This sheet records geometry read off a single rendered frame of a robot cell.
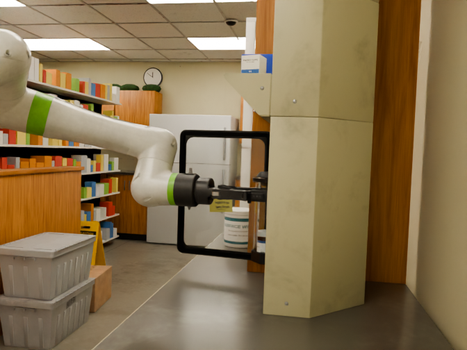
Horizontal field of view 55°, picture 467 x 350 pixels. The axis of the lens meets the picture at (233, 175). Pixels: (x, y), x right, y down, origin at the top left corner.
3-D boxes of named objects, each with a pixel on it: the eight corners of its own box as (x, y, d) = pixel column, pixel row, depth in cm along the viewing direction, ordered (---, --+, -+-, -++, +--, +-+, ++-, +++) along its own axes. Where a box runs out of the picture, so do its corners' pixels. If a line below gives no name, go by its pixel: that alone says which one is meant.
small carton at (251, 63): (265, 81, 118) (266, 58, 118) (258, 78, 113) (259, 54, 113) (248, 82, 120) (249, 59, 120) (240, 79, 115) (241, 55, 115)
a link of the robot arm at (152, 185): (135, 210, 133) (120, 198, 123) (144, 171, 137) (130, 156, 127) (181, 214, 130) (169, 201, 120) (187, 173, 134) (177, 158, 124)
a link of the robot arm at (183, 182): (183, 207, 131) (172, 210, 122) (184, 167, 131) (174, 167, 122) (203, 208, 130) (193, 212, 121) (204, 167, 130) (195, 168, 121)
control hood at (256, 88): (279, 125, 137) (281, 92, 136) (270, 116, 105) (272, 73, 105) (242, 123, 139) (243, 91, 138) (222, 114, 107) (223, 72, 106)
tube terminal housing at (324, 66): (356, 284, 135) (370, 23, 131) (371, 324, 103) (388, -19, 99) (273, 277, 139) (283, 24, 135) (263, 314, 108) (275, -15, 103)
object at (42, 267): (97, 277, 344) (98, 234, 342) (53, 303, 285) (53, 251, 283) (46, 273, 351) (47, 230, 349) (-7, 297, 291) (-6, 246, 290)
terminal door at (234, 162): (268, 262, 138) (273, 131, 136) (176, 252, 147) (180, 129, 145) (268, 261, 139) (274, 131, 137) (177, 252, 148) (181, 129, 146)
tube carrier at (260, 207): (291, 253, 126) (295, 177, 125) (288, 262, 115) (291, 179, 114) (253, 251, 128) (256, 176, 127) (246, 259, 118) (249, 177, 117)
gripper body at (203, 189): (194, 178, 121) (228, 179, 119) (203, 176, 129) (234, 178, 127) (193, 205, 122) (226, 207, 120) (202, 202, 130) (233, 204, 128)
